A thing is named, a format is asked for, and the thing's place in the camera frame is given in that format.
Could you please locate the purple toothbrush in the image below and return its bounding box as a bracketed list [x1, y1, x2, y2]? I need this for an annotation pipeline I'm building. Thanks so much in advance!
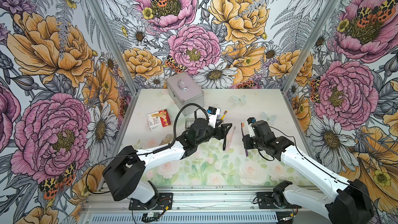
[240, 122, 249, 157]

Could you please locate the yellow toothbrush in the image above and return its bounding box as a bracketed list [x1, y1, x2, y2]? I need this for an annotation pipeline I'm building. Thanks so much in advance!
[221, 111, 228, 120]

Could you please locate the pink toothbrush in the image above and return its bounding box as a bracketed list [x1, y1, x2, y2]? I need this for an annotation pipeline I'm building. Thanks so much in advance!
[226, 126, 236, 152]

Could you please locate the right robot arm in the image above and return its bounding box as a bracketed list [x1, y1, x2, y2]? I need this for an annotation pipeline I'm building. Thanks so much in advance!
[243, 118, 375, 224]

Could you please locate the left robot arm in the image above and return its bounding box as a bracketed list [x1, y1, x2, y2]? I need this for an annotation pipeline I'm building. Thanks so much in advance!
[103, 118, 232, 203]

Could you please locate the black toothbrush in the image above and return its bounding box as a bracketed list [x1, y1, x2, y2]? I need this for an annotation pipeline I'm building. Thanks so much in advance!
[222, 126, 232, 151]

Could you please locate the cream toothbrush holder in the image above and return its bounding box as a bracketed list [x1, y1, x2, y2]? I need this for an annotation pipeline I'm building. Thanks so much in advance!
[184, 118, 196, 130]

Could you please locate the silver aluminium case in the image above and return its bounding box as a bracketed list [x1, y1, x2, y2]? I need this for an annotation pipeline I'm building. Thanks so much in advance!
[166, 72, 204, 109]

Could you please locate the red white small box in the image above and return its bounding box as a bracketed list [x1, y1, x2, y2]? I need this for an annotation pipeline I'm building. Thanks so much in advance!
[147, 110, 171, 130]

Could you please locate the green circuit board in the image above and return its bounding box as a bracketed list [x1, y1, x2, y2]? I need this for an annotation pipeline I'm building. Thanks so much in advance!
[141, 212, 159, 223]

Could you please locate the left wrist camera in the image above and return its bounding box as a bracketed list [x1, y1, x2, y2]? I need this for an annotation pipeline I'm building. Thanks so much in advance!
[207, 106, 221, 128]

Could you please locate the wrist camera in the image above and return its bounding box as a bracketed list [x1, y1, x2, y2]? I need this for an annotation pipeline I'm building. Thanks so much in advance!
[207, 106, 221, 128]
[247, 117, 256, 138]

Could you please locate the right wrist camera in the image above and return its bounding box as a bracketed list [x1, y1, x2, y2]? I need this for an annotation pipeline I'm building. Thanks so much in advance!
[247, 117, 256, 138]

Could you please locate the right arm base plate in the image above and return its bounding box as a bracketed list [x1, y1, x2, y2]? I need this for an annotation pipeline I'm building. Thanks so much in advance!
[252, 192, 294, 209]

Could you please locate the aluminium front rail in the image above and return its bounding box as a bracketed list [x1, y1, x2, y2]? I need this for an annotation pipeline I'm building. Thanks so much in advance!
[79, 186, 299, 224]

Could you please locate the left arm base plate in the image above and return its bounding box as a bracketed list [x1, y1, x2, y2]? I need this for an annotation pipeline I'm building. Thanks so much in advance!
[129, 192, 174, 211]

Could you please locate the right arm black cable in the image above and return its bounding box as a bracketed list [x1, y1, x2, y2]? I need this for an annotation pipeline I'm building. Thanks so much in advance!
[257, 125, 383, 224]

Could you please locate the aluminium corner post left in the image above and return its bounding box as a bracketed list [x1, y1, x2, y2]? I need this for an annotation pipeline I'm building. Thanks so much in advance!
[74, 0, 139, 95]

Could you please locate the aluminium corner post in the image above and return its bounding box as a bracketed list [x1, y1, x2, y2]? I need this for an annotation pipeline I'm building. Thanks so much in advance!
[74, 0, 139, 95]
[282, 0, 341, 95]

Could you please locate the aluminium corner post right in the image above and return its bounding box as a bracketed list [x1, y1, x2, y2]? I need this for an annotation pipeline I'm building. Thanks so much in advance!
[282, 0, 341, 95]

